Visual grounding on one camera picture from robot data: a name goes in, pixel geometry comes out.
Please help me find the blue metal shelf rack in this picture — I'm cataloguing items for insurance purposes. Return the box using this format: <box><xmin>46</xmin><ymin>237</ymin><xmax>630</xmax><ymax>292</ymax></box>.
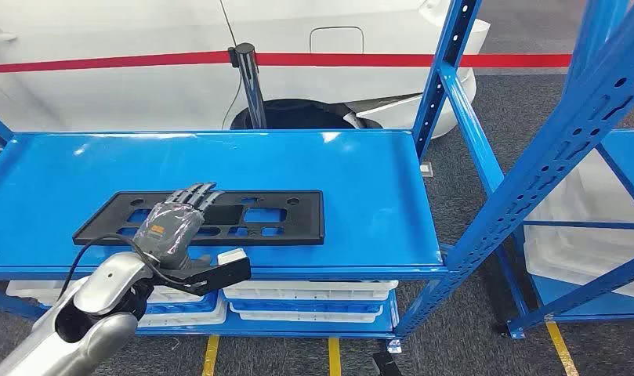
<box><xmin>505</xmin><ymin>0</ymin><xmax>634</xmax><ymax>341</ymax></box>
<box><xmin>0</xmin><ymin>0</ymin><xmax>634</xmax><ymax>355</ymax></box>

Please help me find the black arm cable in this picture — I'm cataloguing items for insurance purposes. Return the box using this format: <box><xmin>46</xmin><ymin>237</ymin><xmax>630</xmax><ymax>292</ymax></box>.
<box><xmin>56</xmin><ymin>233</ymin><xmax>198</xmax><ymax>302</ymax></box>

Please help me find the black stanchion post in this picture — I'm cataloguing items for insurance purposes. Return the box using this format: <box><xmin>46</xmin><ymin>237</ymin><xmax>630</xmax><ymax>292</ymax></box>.
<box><xmin>228</xmin><ymin>42</ymin><xmax>268</xmax><ymax>130</ymax></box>

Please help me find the black plastic plate bracket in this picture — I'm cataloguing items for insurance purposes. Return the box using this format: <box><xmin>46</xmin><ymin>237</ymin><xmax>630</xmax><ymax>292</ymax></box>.
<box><xmin>72</xmin><ymin>190</ymin><xmax>327</xmax><ymax>247</ymax></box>

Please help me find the white car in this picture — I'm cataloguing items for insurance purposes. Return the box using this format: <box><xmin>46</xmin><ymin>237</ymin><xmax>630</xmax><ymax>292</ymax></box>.
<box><xmin>0</xmin><ymin>0</ymin><xmax>491</xmax><ymax>151</ymax></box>

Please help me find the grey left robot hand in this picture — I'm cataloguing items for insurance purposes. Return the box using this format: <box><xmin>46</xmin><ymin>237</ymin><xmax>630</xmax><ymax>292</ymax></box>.
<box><xmin>133</xmin><ymin>181</ymin><xmax>226</xmax><ymax>271</ymax></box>

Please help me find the translucent white bin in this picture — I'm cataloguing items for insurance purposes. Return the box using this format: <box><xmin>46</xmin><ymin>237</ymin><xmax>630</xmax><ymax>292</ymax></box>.
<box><xmin>523</xmin><ymin>150</ymin><xmax>634</xmax><ymax>301</ymax></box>

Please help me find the blue plastic bin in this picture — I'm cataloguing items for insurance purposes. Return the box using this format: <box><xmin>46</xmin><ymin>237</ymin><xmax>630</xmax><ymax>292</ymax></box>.
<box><xmin>142</xmin><ymin>291</ymin><xmax>220</xmax><ymax>316</ymax></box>
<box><xmin>228</xmin><ymin>298</ymin><xmax>385</xmax><ymax>316</ymax></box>

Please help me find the yellow floor tape square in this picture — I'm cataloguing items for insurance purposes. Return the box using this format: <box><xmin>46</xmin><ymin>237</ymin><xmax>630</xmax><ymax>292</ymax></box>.
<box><xmin>545</xmin><ymin>321</ymin><xmax>581</xmax><ymax>376</ymax></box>
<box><xmin>201</xmin><ymin>334</ymin><xmax>343</xmax><ymax>376</ymax></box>

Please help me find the red barrier belt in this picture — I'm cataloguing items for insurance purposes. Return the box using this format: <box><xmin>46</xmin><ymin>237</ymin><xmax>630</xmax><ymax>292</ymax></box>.
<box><xmin>0</xmin><ymin>50</ymin><xmax>572</xmax><ymax>75</ymax></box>

